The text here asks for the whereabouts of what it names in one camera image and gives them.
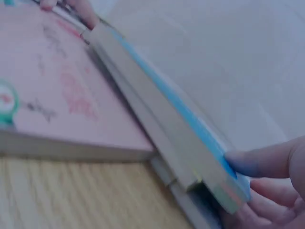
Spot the blue and white book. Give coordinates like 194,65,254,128
82,22,253,215

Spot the grey book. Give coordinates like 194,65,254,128
87,44,224,229

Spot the person's left hand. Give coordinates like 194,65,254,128
39,0,101,31

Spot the pink cover book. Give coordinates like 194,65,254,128
0,3,157,164

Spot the person's right hand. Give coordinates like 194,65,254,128
218,136,305,229

